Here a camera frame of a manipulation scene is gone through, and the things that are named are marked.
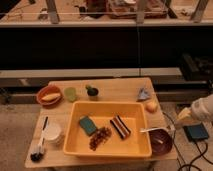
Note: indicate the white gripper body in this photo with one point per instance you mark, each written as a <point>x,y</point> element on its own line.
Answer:
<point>183,118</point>

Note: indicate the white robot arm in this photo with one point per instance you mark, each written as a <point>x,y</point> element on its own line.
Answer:
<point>201,110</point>

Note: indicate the dark purple bowl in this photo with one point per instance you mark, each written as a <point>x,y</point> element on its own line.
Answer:
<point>161,142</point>

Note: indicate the orange bowl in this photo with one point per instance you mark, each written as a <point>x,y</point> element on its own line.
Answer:
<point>45,91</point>

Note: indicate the blue box on floor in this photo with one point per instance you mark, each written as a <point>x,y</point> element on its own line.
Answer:
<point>196,132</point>

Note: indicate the yellow round fruit toy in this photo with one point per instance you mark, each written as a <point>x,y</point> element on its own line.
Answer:
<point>151,106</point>

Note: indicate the blue grey crumpled cloth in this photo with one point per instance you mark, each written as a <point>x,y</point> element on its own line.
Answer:
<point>143,95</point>

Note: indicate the brown grape cluster toy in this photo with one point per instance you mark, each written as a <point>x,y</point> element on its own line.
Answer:
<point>100,136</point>

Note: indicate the small potted cactus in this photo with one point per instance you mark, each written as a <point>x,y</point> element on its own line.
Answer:
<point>92,92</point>

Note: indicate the green sponge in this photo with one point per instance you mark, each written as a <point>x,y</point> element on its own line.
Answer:
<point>87,125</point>

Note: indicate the yellow plastic tub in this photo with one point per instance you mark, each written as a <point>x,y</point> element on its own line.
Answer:
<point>122,119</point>

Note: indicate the green plastic cup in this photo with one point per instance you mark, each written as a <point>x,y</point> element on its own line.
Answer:
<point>70,94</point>

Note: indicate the white cup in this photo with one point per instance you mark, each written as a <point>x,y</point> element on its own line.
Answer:
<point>53,133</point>

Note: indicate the yellow corn toy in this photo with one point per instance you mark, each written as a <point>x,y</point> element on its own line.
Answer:
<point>51,96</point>

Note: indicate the black white dish brush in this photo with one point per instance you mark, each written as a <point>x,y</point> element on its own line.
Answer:
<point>38,151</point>

